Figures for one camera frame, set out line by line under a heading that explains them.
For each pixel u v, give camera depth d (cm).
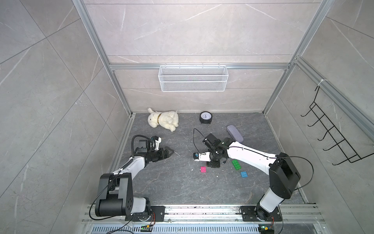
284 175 45
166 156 78
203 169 88
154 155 77
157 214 73
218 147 63
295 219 74
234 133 104
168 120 101
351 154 58
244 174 86
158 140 84
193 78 101
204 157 75
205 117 114
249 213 73
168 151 82
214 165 74
